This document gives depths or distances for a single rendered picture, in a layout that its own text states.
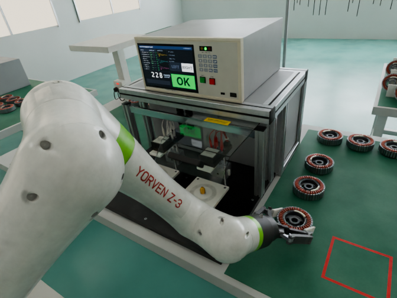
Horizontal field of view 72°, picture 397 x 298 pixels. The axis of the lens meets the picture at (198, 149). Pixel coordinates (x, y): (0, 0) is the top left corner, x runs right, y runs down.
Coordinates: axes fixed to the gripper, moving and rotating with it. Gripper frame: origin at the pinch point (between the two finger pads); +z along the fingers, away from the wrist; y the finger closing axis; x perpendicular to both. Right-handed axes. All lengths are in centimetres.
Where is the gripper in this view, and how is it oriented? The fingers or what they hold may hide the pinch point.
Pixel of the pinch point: (293, 221)
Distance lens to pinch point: 98.0
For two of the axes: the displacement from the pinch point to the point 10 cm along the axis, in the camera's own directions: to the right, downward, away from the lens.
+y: 6.4, 3.5, -6.8
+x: 2.9, -9.3, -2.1
